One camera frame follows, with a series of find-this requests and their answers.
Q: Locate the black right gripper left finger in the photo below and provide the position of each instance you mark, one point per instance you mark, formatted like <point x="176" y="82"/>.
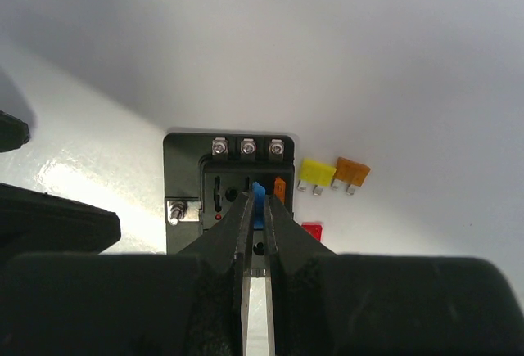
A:
<point x="194" y="302"/>

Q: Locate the orange blade fuse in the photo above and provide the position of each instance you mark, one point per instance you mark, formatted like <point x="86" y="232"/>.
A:
<point x="279" y="189"/>
<point x="350" y="175"/>

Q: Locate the orange blade fuse by yellow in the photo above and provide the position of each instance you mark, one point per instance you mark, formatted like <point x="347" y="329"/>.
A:
<point x="350" y="175"/>

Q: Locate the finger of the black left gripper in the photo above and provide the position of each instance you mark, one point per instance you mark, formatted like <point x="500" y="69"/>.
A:
<point x="36" y="222"/>
<point x="14" y="133"/>

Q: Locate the red blade fuse near box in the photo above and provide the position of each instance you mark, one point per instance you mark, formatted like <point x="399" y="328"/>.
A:
<point x="315" y="229"/>

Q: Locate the blue blade fuse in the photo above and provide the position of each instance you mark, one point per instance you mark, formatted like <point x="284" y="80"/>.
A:
<point x="260" y="194"/>

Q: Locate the black fuse box base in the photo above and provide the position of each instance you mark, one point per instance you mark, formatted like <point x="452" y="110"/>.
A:
<point x="204" y="173"/>

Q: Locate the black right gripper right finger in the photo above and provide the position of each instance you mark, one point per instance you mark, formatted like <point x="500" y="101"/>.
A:
<point x="323" y="303"/>

